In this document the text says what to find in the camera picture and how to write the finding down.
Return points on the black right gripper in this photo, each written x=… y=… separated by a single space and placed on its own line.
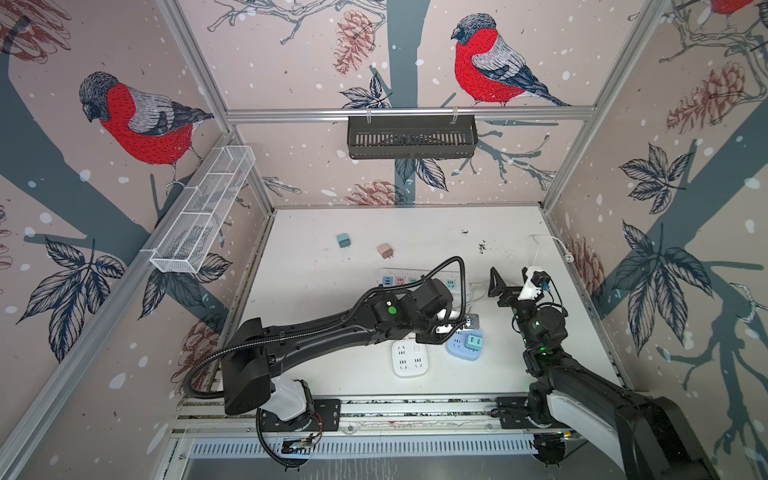
x=504 y=290

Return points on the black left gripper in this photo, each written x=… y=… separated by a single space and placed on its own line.
x=426 y=338

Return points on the green plug adapter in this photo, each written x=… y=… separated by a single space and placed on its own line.
x=472 y=321

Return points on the white multicolour power strip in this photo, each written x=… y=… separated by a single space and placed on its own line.
x=397 y=277

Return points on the blue square socket cube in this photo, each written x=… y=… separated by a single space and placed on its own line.
x=456 y=345

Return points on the teal plug adapter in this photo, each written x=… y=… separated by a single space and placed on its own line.
x=474 y=342
x=343 y=240

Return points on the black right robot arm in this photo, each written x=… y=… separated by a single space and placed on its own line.
x=648 y=437

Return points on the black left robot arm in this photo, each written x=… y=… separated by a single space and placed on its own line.
x=256 y=357

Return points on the pink plug adapter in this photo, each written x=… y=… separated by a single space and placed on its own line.
x=385 y=250

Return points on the white square socket cube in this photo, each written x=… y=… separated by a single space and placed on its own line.
x=409 y=359

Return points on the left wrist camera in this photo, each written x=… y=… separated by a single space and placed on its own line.
x=445 y=320

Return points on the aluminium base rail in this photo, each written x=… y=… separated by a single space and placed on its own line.
x=356 y=415

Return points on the black wire basket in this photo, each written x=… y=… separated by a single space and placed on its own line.
x=434 y=137

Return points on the white mesh wall shelf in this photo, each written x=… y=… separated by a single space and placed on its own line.
x=193 y=232

